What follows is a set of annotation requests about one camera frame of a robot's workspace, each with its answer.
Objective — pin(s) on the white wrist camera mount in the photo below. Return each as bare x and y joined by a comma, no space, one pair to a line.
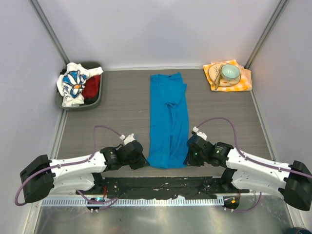
127,139
199,133

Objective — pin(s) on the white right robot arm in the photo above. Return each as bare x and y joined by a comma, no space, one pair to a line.
243,171

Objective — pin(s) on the orange checkered cloth napkin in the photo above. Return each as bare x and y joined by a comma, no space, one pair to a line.
245,83

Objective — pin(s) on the white flower print t shirt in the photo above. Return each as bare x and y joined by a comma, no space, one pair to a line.
73,83

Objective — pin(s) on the red t shirt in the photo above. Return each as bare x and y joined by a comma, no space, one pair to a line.
91,90

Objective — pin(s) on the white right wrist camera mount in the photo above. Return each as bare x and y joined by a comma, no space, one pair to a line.
199,133

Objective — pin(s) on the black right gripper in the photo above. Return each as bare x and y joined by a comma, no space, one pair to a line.
189,161

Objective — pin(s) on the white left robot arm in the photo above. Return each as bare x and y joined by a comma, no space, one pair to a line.
44,177

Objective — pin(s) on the light blue ceramic bowl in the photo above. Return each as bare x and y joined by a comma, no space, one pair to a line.
230,72

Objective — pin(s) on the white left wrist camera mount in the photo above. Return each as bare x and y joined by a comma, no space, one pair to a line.
127,139

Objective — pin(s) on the gold fork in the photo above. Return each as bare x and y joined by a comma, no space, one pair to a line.
217,78

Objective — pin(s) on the black t shirt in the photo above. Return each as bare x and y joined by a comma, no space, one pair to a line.
63,72

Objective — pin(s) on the dark blue round object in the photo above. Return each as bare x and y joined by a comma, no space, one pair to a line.
298,230

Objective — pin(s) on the blue t shirt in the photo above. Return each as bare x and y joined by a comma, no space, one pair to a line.
169,121

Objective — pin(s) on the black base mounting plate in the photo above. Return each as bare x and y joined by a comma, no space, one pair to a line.
194,187

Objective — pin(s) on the dark grey plastic basket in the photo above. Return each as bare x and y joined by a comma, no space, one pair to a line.
95,97

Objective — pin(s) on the cream floral plate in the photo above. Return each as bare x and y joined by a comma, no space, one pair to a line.
212,72

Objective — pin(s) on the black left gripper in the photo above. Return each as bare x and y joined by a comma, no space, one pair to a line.
142,162

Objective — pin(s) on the white slotted cable duct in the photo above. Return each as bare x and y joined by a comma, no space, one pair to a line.
78,201

